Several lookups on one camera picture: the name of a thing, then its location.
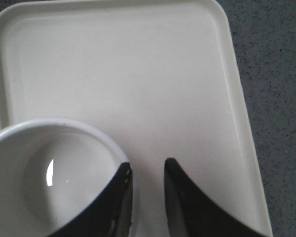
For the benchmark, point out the white smiley mug black handle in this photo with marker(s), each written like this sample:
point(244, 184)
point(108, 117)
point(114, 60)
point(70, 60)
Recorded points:
point(51, 169)

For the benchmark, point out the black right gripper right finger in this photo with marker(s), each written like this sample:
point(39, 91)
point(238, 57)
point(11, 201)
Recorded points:
point(190, 213)

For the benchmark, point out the cream rectangular plastic tray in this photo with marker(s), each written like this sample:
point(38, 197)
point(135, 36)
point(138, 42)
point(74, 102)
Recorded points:
point(159, 77)

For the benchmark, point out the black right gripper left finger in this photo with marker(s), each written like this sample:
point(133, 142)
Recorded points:
point(109, 215)

